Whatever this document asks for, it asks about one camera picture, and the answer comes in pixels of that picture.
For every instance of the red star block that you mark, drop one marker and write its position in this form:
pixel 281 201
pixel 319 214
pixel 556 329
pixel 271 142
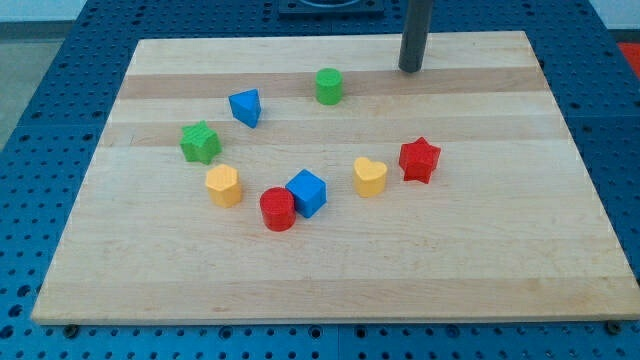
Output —
pixel 418 160

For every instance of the green star block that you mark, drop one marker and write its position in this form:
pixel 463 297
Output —
pixel 199 143

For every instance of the light wooden board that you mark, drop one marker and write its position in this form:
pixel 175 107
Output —
pixel 509 228

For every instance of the blue cube block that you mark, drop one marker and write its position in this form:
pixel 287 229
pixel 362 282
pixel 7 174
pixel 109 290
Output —
pixel 309 192

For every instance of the yellow heart block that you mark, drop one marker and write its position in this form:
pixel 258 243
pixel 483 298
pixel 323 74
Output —
pixel 369 177

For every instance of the red cylinder block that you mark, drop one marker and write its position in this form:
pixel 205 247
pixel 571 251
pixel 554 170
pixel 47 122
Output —
pixel 277 208

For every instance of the yellow hexagon block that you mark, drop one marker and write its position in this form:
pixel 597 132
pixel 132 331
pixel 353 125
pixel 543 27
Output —
pixel 223 186

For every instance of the green cylinder block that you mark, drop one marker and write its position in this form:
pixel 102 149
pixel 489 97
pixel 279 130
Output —
pixel 328 83

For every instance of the blue triangle block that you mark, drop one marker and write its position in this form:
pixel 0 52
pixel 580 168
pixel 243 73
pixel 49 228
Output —
pixel 246 107

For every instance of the dark grey cylindrical pointer rod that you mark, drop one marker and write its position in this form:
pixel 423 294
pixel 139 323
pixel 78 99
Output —
pixel 415 35

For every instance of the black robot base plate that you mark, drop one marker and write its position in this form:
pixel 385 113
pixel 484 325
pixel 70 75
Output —
pixel 298 8

